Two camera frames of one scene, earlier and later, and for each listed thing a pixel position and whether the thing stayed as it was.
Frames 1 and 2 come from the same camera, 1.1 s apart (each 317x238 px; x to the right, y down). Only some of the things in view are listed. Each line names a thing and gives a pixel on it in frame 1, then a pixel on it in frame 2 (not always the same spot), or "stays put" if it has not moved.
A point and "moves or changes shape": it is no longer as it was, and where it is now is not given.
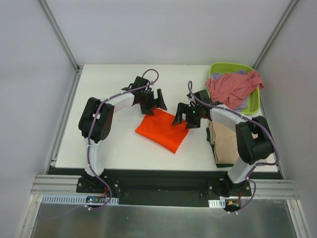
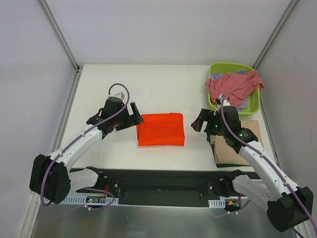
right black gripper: (186, 114) → (208, 123)
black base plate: (160, 186) stays put
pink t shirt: (231, 90) stays put
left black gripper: (151, 101) → (127, 119)
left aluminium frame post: (59, 34) stays put
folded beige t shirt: (225, 144) stays put
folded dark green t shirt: (218, 165) stays put
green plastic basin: (253, 104) stays put
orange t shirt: (158, 128) moves or changes shape
